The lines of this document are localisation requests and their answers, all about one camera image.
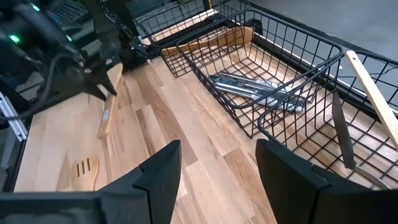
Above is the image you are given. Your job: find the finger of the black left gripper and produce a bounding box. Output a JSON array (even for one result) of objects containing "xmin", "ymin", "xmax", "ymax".
[
  {"xmin": 81, "ymin": 78, "xmax": 108, "ymax": 101},
  {"xmin": 98, "ymin": 70, "xmax": 119, "ymax": 97}
]

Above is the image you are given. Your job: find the black keyboard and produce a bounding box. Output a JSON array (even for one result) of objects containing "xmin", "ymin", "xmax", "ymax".
[{"xmin": 46, "ymin": 0, "xmax": 91, "ymax": 26}]

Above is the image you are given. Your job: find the black frame bracket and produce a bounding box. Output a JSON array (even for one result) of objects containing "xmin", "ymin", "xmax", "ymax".
[{"xmin": 248, "ymin": 17, "xmax": 266, "ymax": 35}]

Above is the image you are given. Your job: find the silver aluminium rail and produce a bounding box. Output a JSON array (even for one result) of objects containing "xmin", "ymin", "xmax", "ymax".
[{"xmin": 0, "ymin": 91, "xmax": 29, "ymax": 143}]

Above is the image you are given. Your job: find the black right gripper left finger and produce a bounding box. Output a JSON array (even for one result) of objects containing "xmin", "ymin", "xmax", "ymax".
[{"xmin": 99, "ymin": 139, "xmax": 183, "ymax": 224}]

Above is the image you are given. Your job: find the wooden spoon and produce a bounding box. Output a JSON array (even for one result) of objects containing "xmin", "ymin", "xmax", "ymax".
[{"xmin": 160, "ymin": 26, "xmax": 254, "ymax": 58}]

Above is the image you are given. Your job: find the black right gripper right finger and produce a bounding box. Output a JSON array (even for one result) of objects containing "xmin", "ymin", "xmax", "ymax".
[{"xmin": 255, "ymin": 138, "xmax": 358, "ymax": 224}]

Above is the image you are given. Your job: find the plain wooden spatula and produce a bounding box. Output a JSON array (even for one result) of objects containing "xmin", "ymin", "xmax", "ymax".
[{"xmin": 96, "ymin": 62, "xmax": 124, "ymax": 140}]

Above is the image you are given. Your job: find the slotted wooden spatula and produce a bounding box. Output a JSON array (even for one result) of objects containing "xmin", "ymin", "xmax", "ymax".
[{"xmin": 70, "ymin": 154, "xmax": 101, "ymax": 192}]

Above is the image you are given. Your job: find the black metal frame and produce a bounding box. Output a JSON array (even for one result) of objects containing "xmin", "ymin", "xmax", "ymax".
[{"xmin": 118, "ymin": 17, "xmax": 398, "ymax": 127}]

